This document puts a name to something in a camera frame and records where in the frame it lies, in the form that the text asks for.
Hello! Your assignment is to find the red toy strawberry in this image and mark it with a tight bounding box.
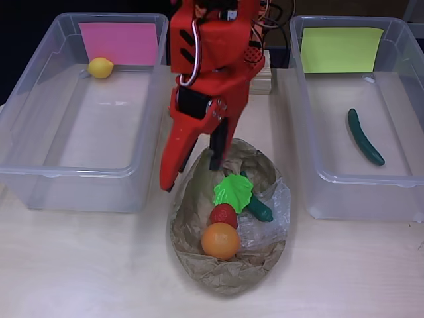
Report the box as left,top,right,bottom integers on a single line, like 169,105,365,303
210,204,239,229

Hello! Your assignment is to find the pink paper note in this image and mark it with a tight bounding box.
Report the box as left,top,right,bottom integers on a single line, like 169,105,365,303
78,22,158,66

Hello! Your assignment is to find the black base cable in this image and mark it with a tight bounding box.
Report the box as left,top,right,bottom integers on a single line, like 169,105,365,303
261,0,292,50

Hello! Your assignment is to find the wooden base block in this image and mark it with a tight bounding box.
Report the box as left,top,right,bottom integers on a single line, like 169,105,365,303
248,49,273,96

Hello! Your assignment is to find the yellow toy lemon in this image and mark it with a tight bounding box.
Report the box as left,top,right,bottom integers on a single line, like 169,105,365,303
87,57,115,80

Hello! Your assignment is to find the clear plastic bin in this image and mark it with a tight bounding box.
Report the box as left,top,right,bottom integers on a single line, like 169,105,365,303
0,12,170,213
289,15,424,223

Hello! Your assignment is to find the dark green toy cucumber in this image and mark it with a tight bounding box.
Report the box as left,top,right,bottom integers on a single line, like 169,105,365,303
346,108,386,166
240,170,274,223

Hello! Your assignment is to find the toy orange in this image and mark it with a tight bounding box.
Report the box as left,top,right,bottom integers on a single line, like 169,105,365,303
201,222,240,261

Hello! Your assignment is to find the white gripper servo cable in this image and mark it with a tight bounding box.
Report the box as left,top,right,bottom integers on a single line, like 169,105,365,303
176,17,204,87

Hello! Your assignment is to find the crumpled brown paper bag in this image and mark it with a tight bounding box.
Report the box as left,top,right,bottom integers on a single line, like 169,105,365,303
168,138,292,297

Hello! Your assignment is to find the green toy lettuce leaf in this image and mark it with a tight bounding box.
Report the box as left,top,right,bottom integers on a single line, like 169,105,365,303
213,172,254,213

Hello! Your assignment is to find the yellow paper note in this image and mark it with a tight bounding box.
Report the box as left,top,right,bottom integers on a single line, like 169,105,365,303
300,26,385,74

